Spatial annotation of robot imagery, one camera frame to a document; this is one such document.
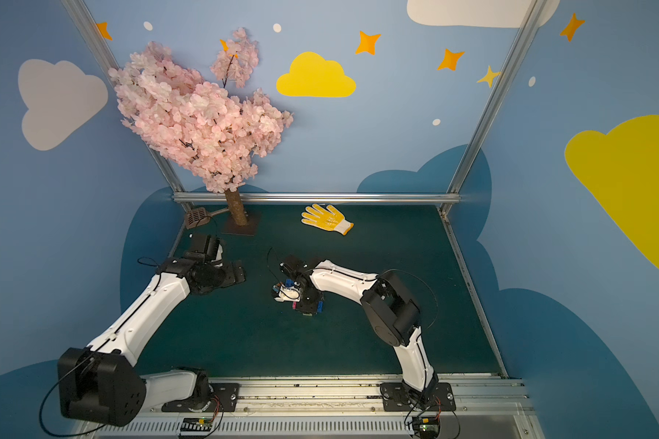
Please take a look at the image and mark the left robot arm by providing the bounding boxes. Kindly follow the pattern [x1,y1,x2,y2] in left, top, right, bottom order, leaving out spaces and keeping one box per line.
[57,258,245,426]

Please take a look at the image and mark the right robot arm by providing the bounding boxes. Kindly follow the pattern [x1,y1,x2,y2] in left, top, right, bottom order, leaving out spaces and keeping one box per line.
[273,255,439,409]

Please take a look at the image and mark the yellow dotted work glove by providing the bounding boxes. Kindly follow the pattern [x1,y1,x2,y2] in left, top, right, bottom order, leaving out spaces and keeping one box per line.
[301,204,354,236]

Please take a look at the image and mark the brown slotted plastic scoop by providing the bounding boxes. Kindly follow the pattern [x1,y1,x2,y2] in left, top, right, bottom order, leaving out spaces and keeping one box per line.
[184,207,229,230]

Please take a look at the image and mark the pink cherry blossom tree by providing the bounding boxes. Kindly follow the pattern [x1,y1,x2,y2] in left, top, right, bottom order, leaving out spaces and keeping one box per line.
[108,27,293,225]

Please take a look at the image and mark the left electronics board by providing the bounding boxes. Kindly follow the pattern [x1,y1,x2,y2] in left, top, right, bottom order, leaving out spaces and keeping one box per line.
[179,418,215,438]

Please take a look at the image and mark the electronics board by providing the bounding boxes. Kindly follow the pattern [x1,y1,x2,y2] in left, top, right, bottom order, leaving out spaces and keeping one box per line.
[411,417,441,439]
[179,418,215,438]

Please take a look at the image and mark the right electronics board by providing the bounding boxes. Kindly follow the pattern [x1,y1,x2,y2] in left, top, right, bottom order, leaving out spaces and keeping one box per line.
[411,417,441,439]

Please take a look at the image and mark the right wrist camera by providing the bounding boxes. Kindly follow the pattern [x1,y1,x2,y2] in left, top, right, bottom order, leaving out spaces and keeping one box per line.
[272,282,302,303]

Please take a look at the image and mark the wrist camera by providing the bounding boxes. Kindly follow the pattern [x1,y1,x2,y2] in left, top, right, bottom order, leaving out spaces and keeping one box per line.
[184,233,223,263]
[272,282,302,303]

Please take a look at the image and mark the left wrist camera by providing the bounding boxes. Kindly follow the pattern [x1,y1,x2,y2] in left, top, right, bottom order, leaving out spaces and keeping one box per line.
[184,233,223,263]

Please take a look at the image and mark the dark square tree base plate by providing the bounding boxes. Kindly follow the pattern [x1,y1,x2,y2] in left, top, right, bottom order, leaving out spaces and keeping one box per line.
[221,212,261,236]

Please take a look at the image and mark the aluminium back frame rail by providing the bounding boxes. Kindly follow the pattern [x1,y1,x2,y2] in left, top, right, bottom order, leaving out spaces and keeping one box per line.
[172,191,461,206]

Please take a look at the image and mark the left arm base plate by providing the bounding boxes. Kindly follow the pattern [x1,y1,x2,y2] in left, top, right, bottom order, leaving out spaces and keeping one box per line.
[161,382,239,413]

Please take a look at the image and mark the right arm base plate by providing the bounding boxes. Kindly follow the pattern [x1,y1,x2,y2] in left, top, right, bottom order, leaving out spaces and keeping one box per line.
[379,382,457,412]

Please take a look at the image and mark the aluminium front rail assembly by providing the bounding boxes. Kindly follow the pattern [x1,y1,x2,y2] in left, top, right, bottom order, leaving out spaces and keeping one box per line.
[72,374,545,438]

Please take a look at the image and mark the left aluminium frame post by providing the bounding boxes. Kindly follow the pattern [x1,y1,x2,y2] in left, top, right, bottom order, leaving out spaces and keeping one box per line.
[59,0,190,213]

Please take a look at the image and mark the aluminium frame post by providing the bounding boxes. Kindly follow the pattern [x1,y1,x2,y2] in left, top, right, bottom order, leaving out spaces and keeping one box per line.
[447,0,558,199]
[59,0,190,213]

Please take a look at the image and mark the right aluminium frame post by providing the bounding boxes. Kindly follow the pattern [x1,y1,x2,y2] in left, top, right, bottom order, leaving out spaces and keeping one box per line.
[447,0,558,199]

